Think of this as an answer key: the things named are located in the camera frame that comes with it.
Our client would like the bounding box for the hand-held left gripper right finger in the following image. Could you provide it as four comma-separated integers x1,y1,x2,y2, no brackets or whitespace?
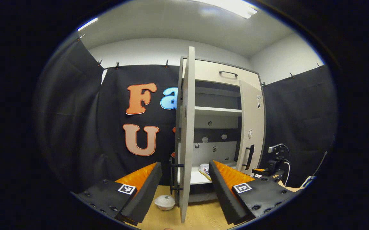
208,160,300,225

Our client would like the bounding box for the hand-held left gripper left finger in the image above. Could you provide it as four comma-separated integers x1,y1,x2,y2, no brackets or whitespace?
70,162,162,226

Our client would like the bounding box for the white canvas shoe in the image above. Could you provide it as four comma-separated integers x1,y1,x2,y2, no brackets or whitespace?
199,164,212,181

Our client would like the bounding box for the white shoe cabinet door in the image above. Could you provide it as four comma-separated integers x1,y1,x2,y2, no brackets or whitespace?
235,80,265,176
175,46,195,223

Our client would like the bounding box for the white shoe cabinet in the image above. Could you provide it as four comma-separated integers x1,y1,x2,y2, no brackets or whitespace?
175,57,267,203

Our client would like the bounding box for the white cabinet drawer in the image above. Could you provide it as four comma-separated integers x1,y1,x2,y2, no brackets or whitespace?
183,58,261,87

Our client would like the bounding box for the white round bowl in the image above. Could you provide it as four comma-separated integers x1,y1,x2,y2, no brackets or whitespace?
154,195,176,211

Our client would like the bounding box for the black backdrop cloth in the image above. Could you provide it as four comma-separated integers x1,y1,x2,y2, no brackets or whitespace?
33,35,338,192

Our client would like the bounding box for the ceiling light panel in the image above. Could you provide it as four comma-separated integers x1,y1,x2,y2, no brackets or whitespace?
77,18,98,31
200,0,258,19

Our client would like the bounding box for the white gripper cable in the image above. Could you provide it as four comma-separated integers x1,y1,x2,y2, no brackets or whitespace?
283,160,291,186

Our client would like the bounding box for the black door handle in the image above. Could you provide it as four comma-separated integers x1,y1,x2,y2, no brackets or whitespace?
242,144,255,171
170,161,184,194

